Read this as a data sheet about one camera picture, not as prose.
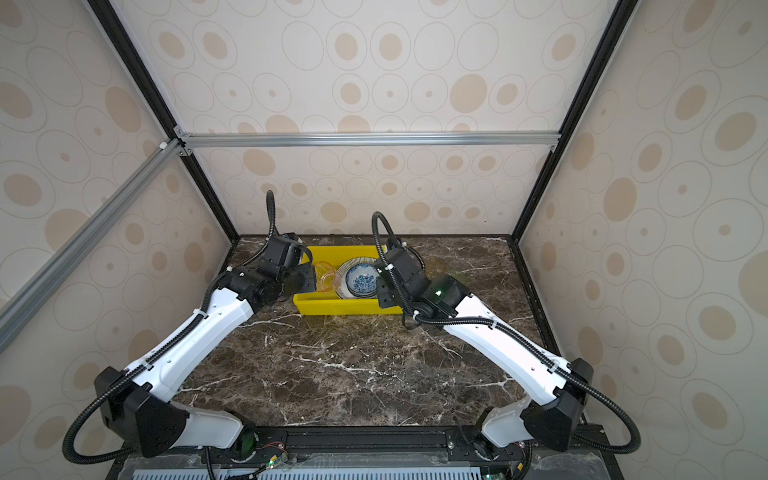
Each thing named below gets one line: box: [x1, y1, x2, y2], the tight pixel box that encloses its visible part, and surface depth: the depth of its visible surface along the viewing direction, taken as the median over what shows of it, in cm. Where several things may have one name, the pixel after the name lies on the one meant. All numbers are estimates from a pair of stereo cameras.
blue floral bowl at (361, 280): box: [345, 263, 379, 298], surface depth 99 cm
